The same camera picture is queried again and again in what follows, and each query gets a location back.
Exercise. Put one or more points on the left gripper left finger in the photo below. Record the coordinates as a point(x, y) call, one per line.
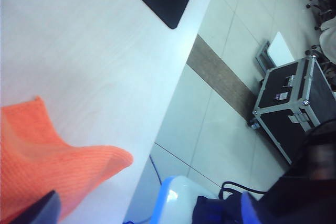
point(44, 211)

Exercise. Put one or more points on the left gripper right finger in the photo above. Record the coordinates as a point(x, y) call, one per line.
point(225, 211)

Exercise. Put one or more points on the orange microfibre rag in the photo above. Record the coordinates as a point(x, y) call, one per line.
point(39, 155)

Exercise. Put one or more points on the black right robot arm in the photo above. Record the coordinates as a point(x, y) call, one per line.
point(302, 195)

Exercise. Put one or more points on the white blue-rimmed plastic housing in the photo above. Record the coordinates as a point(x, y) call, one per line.
point(178, 197)

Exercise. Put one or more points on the black aluminium flight case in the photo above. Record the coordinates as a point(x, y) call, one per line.
point(278, 87)

